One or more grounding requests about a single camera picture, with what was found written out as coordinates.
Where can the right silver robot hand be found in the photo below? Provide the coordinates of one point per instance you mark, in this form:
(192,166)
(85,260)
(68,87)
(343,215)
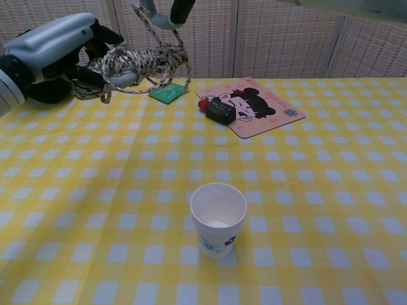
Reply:
(181,9)

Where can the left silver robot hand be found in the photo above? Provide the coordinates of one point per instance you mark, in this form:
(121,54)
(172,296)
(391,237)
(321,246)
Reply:
(54,41)

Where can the black baseball cap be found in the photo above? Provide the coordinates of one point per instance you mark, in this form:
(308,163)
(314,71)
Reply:
(47,95)

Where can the green foil packet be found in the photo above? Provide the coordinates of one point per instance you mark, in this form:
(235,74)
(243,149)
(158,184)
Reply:
(167,94)

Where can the woven bamboo folding screen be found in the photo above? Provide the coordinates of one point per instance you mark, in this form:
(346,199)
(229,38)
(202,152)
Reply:
(270,41)

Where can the small red object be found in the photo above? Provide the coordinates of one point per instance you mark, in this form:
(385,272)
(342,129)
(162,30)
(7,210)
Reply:
(202,104)

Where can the small black case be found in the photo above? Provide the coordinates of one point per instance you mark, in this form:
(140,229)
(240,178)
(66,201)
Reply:
(219,111)

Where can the pink cartoon mouse pad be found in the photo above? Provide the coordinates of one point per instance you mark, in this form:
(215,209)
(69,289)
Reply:
(273,108)

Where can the yellow checked tablecloth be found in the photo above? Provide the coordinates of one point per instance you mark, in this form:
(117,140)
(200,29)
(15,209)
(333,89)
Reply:
(318,190)

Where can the white paper cup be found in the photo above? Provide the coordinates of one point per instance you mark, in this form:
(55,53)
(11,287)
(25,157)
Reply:
(216,241)

